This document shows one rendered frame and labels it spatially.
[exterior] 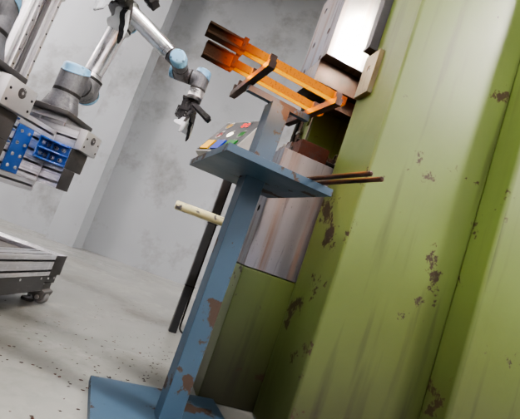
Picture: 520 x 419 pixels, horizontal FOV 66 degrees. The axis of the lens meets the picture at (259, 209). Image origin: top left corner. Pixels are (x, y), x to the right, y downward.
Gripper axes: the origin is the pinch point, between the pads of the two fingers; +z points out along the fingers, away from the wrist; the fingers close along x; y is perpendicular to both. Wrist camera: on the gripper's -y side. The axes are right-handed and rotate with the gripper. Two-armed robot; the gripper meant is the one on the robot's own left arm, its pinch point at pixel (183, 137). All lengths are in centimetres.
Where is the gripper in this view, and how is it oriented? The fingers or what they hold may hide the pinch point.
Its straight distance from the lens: 197.8
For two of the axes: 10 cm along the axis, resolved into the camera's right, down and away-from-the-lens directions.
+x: -0.3, -1.3, -9.9
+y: -9.4, -3.2, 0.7
